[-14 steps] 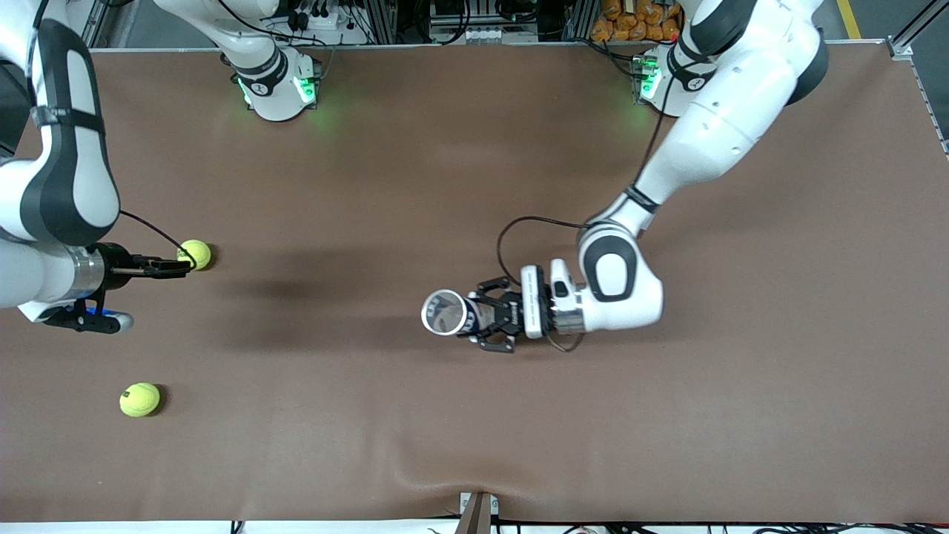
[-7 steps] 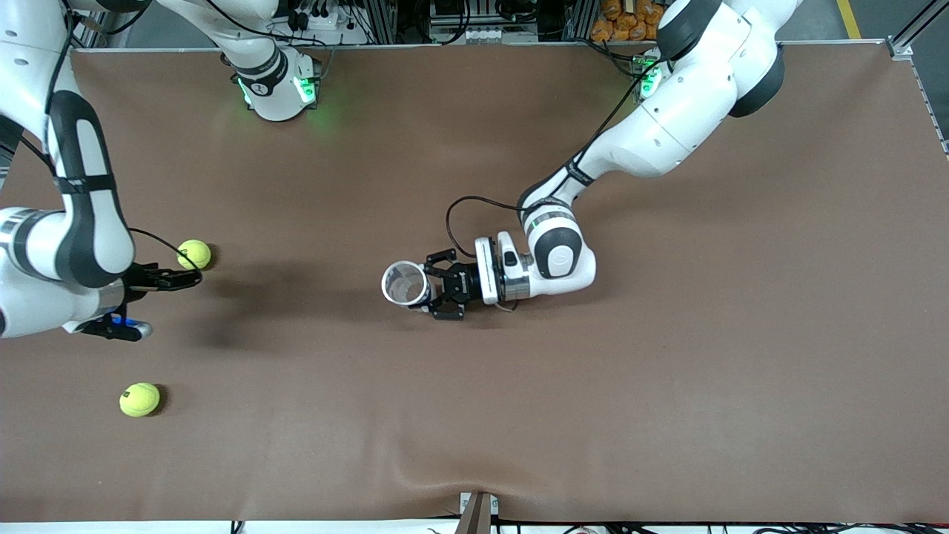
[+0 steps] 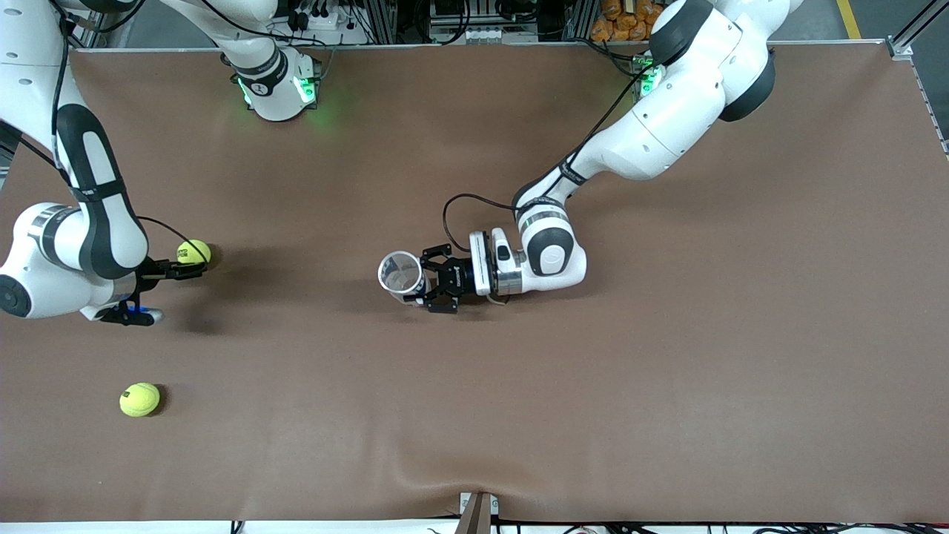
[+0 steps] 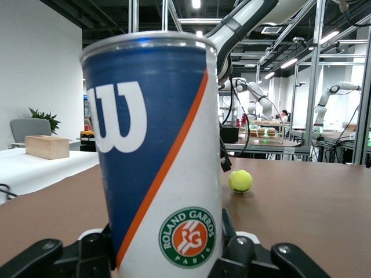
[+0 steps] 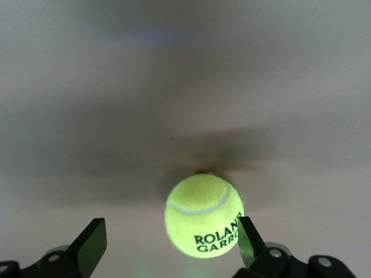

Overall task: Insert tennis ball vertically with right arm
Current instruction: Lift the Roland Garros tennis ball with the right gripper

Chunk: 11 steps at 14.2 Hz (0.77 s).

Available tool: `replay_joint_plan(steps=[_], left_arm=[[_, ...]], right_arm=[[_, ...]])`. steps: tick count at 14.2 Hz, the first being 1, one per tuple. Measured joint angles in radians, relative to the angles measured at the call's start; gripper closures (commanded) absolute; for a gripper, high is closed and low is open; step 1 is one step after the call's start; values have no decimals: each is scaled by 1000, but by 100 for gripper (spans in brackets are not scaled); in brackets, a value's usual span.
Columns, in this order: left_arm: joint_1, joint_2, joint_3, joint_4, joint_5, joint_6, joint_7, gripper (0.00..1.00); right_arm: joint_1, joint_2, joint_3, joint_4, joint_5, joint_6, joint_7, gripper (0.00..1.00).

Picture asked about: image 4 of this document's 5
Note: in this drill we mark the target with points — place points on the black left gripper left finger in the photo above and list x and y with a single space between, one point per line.
87 257

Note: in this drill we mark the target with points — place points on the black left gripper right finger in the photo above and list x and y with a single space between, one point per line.
246 260

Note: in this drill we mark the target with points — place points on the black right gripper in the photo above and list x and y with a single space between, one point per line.
223 149

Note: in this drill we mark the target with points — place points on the yellow tennis ball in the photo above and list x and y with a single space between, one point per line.
240 181

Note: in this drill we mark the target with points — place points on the blue white tennis ball can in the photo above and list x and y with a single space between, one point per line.
150 144

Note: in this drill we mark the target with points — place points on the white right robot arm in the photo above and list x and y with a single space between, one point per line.
232 32

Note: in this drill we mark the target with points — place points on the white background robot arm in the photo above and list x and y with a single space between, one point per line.
262 100
320 107

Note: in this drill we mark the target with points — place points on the black equipment box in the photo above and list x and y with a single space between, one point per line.
232 135

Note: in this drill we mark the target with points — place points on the burger bun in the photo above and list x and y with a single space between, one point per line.
261 132
254 132
270 132

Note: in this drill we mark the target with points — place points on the brown topped background table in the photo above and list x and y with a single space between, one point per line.
275 144

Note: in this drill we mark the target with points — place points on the seated person in white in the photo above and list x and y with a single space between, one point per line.
284 114

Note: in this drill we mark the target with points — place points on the white table cover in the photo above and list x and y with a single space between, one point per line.
34 173

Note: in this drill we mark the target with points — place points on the ceiling strip light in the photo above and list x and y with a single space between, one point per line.
196 3
329 37
269 75
290 63

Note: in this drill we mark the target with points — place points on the light wooden block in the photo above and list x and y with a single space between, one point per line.
46 147

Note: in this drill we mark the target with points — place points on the green potted plant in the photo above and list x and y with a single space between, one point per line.
51 121

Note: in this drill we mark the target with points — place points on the grey office chair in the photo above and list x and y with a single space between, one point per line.
29 127

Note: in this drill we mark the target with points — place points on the ceiling air vent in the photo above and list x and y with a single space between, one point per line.
271 29

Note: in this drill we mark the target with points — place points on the aluminium frame post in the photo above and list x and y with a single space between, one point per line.
165 14
319 58
362 139
133 14

